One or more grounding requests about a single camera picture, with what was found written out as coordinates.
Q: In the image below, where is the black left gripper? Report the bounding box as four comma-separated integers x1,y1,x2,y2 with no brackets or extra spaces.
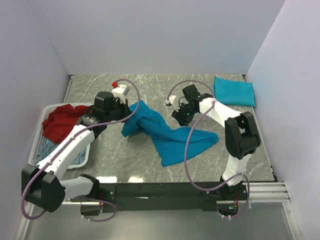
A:
105,97,133,123

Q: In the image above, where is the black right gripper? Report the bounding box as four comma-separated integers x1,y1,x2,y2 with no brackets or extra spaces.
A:
172,102,197,127

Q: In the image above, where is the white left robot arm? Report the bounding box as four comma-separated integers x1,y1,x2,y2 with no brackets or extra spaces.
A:
21,90,131,213

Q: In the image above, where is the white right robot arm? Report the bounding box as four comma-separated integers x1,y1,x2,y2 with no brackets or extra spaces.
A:
165,84,261,200

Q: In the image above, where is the red t shirt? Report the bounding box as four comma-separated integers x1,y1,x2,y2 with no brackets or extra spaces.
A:
42,104,88,144

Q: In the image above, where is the folded teal t shirt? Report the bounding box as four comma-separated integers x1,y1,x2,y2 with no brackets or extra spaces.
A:
213,76,256,107

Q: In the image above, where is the light blue t shirt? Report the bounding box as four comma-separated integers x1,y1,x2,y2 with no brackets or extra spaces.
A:
34,139,90,170

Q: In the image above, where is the white plastic laundry basket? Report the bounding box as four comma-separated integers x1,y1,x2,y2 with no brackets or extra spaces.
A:
27,103,91,170

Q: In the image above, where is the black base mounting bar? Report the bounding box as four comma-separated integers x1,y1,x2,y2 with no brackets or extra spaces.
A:
94,182,248,212

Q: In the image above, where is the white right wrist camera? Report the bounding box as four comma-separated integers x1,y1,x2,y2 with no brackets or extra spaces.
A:
165,95,181,111

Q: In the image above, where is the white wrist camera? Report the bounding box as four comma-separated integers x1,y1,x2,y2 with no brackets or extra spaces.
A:
111,81,130,104
165,95,181,111

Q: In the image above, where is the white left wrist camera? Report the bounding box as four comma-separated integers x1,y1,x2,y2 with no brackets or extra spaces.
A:
111,81,130,104

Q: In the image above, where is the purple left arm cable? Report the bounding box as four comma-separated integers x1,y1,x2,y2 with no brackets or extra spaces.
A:
20,78,141,221

